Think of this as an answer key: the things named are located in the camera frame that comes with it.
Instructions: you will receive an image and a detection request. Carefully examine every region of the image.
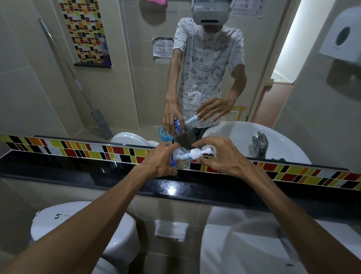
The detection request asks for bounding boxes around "large wall mirror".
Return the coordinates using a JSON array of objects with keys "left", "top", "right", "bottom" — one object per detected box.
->
[{"left": 0, "top": 0, "right": 361, "bottom": 171}]

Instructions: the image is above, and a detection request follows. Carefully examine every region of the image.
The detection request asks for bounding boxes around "clear pump bottle blue label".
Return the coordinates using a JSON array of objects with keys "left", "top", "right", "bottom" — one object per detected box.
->
[{"left": 170, "top": 146, "right": 217, "bottom": 170}]

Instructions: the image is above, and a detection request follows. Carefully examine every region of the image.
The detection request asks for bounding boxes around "person's right forearm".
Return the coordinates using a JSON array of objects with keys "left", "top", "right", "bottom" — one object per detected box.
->
[{"left": 242, "top": 169, "right": 361, "bottom": 274}]

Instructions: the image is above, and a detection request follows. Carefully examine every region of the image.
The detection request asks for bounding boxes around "white toilet paper holder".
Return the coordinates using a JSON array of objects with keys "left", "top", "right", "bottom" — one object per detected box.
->
[{"left": 154, "top": 219, "right": 190, "bottom": 243}]

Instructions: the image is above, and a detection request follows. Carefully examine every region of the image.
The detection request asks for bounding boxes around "white ceramic sink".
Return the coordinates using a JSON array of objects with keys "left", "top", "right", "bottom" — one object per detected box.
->
[{"left": 199, "top": 205, "right": 361, "bottom": 274}]

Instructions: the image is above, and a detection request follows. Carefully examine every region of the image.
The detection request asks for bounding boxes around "person's right hand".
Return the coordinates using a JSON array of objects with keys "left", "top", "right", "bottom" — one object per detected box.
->
[{"left": 191, "top": 136, "right": 256, "bottom": 180}]

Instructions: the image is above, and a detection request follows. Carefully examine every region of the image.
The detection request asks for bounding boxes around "chrome sink faucet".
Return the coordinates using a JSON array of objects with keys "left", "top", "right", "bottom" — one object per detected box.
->
[{"left": 276, "top": 225, "right": 300, "bottom": 262}]

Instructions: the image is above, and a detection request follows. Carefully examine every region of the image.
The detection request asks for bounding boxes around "person's left hand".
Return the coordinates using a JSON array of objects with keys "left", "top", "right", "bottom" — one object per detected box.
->
[{"left": 136, "top": 142, "right": 181, "bottom": 179}]

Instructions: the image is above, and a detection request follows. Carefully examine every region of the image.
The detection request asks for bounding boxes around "person's left forearm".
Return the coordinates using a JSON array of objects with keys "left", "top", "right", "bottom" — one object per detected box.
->
[{"left": 0, "top": 166, "right": 154, "bottom": 274}]

